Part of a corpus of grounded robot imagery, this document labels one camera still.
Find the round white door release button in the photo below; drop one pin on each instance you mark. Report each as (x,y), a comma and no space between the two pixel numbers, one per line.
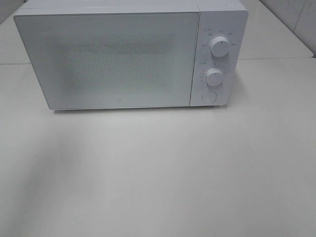
(209,97)

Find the white microwave door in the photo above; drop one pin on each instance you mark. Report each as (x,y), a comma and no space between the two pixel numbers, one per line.
(112,60)

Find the lower white microwave knob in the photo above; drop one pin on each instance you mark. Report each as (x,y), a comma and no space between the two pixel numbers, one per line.
(214,77)

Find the white microwave knob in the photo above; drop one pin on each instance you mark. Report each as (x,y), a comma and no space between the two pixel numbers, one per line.
(214,77)
(219,45)

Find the upper white microwave knob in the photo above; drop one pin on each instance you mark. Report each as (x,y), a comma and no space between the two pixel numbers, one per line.
(219,45)

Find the white microwave oven body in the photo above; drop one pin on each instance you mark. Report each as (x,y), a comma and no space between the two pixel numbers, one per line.
(216,17)

